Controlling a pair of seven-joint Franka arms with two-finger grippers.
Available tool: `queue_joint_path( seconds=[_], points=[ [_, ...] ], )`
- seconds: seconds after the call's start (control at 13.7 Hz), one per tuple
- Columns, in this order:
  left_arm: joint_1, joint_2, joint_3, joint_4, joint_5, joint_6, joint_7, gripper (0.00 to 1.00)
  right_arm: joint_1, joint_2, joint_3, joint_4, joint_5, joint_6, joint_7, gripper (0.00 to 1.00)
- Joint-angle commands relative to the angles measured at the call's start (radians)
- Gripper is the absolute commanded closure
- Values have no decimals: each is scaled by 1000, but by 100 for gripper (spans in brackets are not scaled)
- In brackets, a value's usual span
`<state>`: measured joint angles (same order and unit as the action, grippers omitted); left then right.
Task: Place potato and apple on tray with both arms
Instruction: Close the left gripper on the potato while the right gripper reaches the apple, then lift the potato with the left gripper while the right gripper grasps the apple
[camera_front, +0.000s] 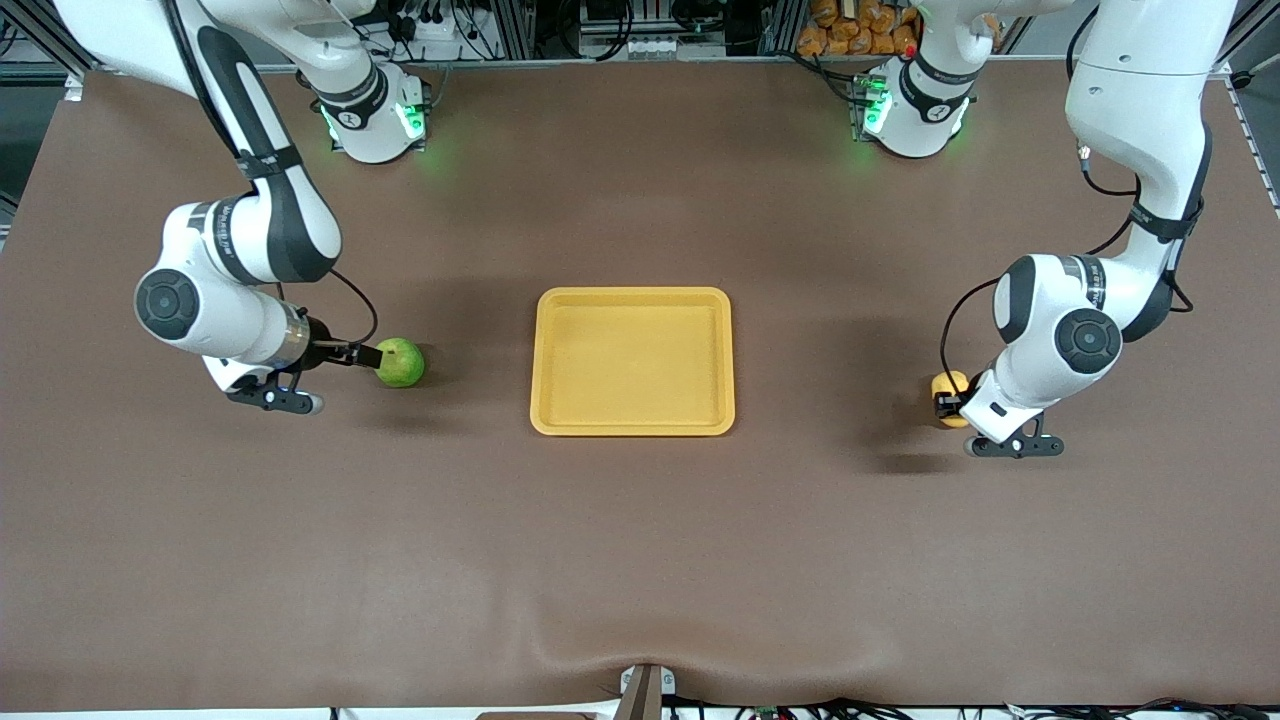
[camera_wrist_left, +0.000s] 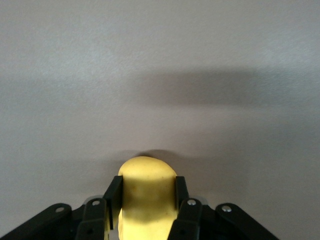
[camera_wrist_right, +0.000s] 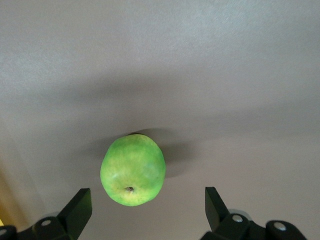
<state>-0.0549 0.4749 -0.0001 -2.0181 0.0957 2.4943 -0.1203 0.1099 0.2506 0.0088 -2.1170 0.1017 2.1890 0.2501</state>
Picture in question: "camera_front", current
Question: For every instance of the white power strip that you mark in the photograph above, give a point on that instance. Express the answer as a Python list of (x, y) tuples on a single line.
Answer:
[(430, 30)]

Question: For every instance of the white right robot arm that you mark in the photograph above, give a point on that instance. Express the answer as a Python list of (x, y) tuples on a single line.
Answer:
[(280, 225)]

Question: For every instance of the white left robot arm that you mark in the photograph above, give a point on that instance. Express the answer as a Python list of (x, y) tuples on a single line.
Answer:
[(1140, 120)]

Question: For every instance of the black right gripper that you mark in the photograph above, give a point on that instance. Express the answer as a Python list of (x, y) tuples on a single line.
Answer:
[(325, 353)]

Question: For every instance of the metal table clamp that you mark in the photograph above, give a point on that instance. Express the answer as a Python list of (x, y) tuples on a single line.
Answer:
[(645, 695)]

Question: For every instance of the yellow plastic tray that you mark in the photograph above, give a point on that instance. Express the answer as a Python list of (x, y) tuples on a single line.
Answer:
[(630, 360)]

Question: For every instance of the aluminium frame post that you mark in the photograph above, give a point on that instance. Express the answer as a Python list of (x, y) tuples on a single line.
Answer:
[(35, 35), (1235, 45)]

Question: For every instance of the silver table edge rail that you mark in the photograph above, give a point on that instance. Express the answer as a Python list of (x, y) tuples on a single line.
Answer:
[(600, 62)]

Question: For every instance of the background electronics unit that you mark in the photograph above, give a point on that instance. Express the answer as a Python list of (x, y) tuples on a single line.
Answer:
[(640, 45)]

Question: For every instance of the green apple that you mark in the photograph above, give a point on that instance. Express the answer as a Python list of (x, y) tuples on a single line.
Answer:
[(403, 365)]

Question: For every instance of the white perforated side rail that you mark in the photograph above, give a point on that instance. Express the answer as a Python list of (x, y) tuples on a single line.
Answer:
[(1255, 140)]

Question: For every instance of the brown table cloth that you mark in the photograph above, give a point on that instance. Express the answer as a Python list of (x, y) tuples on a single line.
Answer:
[(640, 550)]

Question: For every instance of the yellow potato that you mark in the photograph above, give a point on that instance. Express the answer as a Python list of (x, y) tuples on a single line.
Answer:
[(950, 382)]

